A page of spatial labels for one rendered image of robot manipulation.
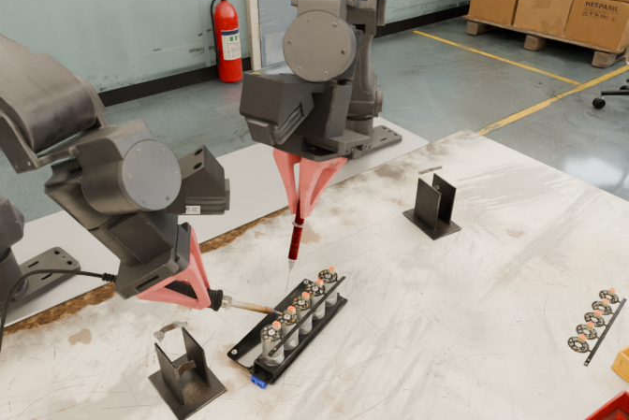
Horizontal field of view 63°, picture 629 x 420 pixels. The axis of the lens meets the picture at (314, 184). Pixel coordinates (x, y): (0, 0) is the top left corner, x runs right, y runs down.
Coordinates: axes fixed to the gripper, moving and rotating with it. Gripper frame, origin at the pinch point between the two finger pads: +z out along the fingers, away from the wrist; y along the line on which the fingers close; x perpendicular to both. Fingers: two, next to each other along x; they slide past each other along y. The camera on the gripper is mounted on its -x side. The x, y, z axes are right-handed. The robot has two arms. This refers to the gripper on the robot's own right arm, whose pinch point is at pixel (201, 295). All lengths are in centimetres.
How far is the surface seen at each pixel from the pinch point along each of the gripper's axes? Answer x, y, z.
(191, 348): 4.5, -2.1, 4.4
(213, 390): 4.7, -4.9, 9.0
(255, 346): 0.0, -0.1, 10.9
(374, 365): -11.6, -4.4, 18.6
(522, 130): -95, 182, 151
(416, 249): -22.0, 15.2, 24.4
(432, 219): -26.5, 19.0, 24.1
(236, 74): 31, 272, 74
